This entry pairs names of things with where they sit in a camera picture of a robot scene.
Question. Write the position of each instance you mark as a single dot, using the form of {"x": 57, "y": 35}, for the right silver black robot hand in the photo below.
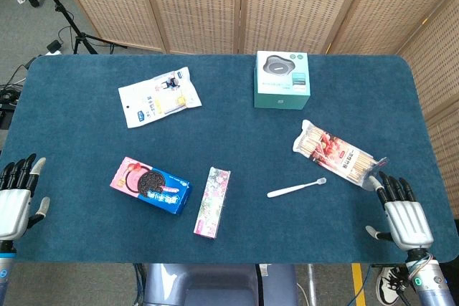
{"x": 409, "y": 220}

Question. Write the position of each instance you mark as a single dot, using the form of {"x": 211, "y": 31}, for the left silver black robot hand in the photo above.
{"x": 12, "y": 209}

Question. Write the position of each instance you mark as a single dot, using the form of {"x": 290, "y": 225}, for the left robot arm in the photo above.
{"x": 4, "y": 273}

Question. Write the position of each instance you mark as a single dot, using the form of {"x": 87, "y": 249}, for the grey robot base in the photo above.
{"x": 218, "y": 284}

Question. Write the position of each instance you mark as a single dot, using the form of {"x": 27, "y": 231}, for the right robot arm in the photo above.
{"x": 428, "y": 277}

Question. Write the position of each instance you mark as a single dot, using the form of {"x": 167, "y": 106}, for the white plastic item packet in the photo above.
{"x": 159, "y": 96}

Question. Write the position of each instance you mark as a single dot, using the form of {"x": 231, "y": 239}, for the black white sneaker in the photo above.
{"x": 389, "y": 282}

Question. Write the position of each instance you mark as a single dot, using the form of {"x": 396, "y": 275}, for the red white snack stick packet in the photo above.
{"x": 339, "y": 153}

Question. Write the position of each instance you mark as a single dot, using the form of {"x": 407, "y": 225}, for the white toothbrush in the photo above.
{"x": 295, "y": 188}

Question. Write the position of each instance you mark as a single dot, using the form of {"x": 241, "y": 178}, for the blue pink Oreo box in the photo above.
{"x": 150, "y": 185}

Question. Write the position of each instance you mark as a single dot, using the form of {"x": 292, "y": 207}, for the black power adapter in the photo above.
{"x": 54, "y": 47}

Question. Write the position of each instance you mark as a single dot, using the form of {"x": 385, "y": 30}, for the teal white speaker box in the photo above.
{"x": 281, "y": 78}

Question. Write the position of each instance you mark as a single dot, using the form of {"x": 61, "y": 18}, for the blue table mat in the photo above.
{"x": 222, "y": 162}

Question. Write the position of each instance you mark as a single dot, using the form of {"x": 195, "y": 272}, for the floral pink long box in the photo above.
{"x": 212, "y": 202}

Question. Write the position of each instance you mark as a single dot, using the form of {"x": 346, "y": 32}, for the black tripod stand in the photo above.
{"x": 68, "y": 15}

